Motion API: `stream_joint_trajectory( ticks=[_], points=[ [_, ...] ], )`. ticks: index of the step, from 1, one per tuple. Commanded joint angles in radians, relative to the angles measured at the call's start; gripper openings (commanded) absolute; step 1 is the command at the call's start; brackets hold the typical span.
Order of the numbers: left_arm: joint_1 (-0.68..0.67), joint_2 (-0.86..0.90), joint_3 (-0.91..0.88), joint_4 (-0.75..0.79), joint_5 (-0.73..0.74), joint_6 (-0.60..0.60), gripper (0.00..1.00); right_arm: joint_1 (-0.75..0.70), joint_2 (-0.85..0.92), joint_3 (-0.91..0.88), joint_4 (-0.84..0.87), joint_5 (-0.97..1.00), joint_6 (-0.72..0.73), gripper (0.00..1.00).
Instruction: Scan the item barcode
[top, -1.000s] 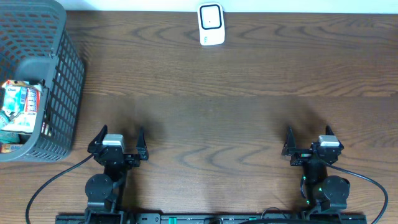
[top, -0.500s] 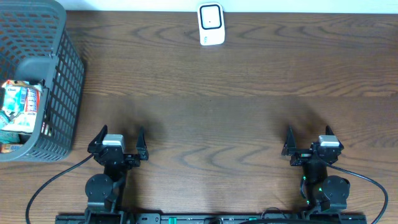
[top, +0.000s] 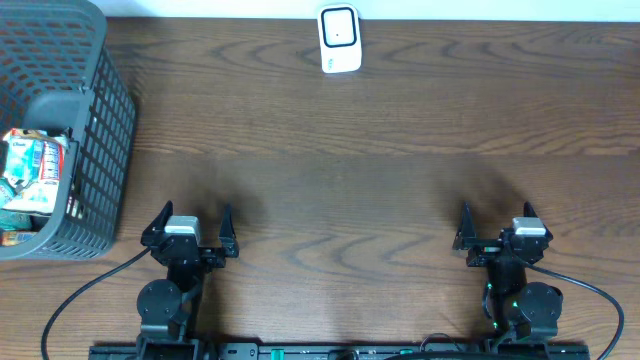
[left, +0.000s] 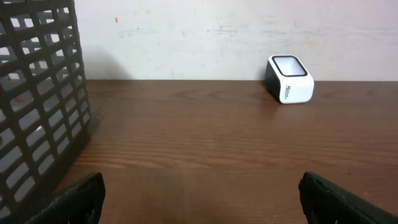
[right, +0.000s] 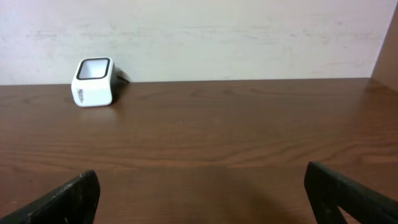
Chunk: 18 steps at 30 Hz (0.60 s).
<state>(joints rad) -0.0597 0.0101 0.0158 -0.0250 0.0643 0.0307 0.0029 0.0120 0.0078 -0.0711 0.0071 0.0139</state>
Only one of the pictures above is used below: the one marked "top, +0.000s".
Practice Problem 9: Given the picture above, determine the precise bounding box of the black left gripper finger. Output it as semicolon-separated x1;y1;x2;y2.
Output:
142;201;173;240
218;204;237;250

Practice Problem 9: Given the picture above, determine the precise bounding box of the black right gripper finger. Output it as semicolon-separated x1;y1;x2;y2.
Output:
452;202;476;250
522;202;547;235

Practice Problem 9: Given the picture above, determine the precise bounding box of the large white snack bag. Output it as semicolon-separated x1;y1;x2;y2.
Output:
3;128;69;216

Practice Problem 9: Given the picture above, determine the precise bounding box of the orange small snack packet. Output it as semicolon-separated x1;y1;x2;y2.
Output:
1;231;36;247

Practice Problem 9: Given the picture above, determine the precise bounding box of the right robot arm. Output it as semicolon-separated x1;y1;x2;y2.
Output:
452;202;563;347

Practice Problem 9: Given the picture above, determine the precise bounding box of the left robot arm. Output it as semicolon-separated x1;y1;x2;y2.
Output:
135;202;239;359

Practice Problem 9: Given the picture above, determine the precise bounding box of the white barcode scanner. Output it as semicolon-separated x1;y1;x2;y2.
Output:
317;3;362;74

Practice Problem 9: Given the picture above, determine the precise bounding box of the teal snack packet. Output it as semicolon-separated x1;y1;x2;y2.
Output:
0;210;32;231

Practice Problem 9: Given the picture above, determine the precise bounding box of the grey plastic mesh basket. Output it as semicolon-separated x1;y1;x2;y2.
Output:
1;1;137;261

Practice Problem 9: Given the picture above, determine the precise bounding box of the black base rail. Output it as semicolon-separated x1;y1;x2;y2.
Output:
88;342;590;360

